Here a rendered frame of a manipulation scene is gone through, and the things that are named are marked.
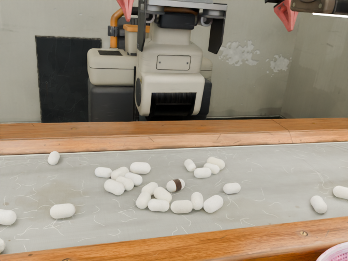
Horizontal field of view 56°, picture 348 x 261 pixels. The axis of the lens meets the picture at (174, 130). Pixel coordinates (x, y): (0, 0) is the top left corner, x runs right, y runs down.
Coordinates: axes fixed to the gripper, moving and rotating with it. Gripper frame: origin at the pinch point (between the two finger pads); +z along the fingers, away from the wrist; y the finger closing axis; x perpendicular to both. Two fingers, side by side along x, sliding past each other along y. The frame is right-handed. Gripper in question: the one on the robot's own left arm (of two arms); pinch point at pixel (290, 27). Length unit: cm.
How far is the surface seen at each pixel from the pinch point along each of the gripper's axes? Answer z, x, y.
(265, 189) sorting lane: 38.8, -18.5, -23.1
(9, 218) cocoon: 39, -21, -64
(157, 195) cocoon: 38, -19, -43
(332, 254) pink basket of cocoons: 45, -36, -26
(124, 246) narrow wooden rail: 42, -30, -50
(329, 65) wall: -29, 125, 131
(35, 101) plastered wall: -15, 187, -80
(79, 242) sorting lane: 42, -25, -55
